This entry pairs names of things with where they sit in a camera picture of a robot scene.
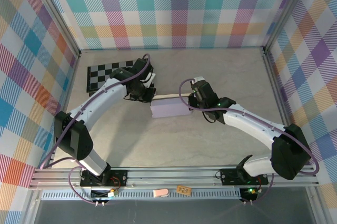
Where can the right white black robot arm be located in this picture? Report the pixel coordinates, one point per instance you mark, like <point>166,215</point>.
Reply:
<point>250,126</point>

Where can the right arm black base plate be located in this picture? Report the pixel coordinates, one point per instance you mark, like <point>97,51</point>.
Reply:
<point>229,176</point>

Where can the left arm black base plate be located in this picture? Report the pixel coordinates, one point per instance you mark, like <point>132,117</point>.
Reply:
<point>121,174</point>

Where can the aluminium frame rail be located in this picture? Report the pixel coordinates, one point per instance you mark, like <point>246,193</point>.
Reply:
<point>171,176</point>

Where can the small wooden tag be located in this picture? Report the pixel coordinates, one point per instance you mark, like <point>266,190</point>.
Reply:
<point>183,189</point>

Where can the aluminium corner post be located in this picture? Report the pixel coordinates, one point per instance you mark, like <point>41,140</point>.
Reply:
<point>56,13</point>
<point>287,10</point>

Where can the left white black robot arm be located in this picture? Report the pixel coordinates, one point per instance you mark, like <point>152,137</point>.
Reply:
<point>105,97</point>

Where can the black connector board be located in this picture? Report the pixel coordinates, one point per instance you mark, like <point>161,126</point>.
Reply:
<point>101,194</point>
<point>246,194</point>

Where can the right black connector board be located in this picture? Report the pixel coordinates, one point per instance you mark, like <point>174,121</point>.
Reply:
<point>246,194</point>

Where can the white paper box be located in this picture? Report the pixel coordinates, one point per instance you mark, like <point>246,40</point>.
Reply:
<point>171,109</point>

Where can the pink white eraser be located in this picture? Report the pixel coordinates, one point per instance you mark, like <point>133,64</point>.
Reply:
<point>160,193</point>

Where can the black grey chessboard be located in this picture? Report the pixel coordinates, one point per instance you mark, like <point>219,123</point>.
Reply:
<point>97,73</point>

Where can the left black connector board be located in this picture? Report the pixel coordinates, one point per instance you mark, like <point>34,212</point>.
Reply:
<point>101,194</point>

